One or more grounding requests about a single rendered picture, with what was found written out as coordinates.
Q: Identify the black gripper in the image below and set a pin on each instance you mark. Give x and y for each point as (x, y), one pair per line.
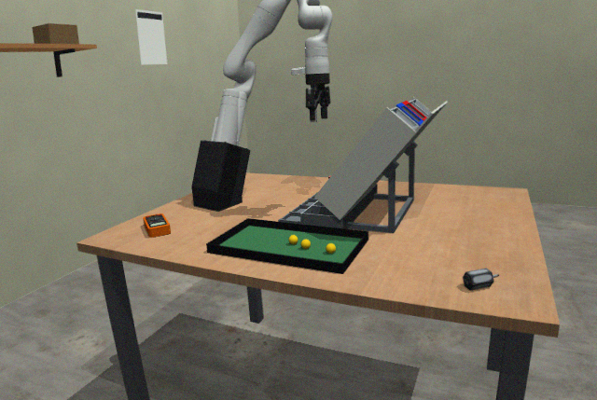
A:
(317, 91)

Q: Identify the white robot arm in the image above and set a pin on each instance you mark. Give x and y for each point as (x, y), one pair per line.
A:
(229, 123)

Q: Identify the red square frame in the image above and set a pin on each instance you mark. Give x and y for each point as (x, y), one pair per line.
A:
(407, 103)

